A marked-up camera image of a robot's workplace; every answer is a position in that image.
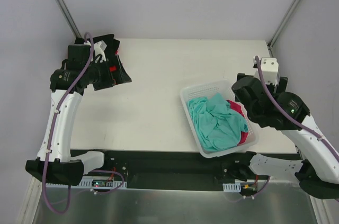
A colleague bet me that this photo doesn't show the teal t shirt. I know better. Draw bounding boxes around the teal t shirt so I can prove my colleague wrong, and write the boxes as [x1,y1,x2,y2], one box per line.
[186,93,245,152]

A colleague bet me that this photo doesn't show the white plastic basket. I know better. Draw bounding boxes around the white plastic basket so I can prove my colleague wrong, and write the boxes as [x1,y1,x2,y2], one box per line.
[180,79,259,158]

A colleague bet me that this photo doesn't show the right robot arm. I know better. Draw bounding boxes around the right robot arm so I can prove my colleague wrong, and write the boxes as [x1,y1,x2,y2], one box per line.
[231,73,338,200]

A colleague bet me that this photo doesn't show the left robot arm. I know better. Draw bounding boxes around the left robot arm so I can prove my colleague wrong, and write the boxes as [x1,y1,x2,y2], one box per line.
[25,41,131,186]

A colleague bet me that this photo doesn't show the folded black t shirt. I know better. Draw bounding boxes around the folded black t shirt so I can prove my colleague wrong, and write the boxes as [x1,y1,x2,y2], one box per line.
[74,32,120,60]

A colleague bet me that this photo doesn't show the pink t shirt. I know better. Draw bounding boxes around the pink t shirt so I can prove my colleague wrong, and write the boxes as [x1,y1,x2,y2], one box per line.
[227,100,248,145]

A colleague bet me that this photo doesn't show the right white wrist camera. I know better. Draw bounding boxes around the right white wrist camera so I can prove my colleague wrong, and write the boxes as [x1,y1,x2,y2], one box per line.
[259,57,279,85]

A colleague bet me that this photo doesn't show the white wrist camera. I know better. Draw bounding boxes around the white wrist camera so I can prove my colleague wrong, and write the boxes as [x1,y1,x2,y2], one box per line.
[91,41,107,64]
[259,57,279,85]

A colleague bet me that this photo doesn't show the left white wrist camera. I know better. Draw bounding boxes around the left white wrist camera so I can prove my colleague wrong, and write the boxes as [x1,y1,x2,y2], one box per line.
[91,41,107,64]

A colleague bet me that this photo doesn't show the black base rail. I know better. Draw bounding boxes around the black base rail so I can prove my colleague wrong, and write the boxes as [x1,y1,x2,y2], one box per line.
[69,149,302,190]

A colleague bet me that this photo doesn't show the left white cable duct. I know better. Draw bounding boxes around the left white cable duct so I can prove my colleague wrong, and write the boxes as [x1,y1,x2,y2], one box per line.
[78,177,127,190]

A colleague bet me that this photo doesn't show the white cable duct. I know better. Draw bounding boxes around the white cable duct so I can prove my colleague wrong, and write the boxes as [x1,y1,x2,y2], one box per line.
[78,177,127,190]
[222,182,242,193]

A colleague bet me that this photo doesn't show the left aluminium frame post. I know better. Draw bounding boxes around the left aluminium frame post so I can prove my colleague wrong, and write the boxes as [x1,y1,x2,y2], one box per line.
[55,0,81,38]

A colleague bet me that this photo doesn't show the aluminium frame post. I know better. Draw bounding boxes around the aluminium frame post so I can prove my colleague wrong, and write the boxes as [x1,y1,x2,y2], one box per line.
[55,0,81,38]
[267,0,302,51]

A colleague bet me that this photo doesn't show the right white cable duct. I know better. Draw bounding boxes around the right white cable duct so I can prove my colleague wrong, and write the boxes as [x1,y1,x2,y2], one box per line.
[222,182,242,193]

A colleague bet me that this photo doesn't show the right aluminium frame post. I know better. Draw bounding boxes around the right aluminium frame post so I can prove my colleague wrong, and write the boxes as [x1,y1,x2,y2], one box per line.
[267,0,302,51]

